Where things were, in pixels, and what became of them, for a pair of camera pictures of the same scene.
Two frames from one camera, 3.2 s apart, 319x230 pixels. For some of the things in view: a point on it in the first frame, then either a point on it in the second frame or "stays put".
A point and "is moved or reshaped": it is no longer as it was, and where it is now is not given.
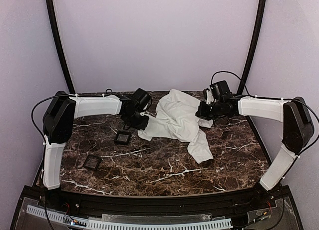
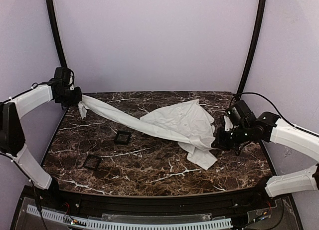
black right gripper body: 204,111 -> 220,139
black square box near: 91,162 stays put
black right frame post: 262,9 stays put
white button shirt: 175,116 is moved or reshaped
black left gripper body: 139,120 -> 75,96
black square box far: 122,137 stays put
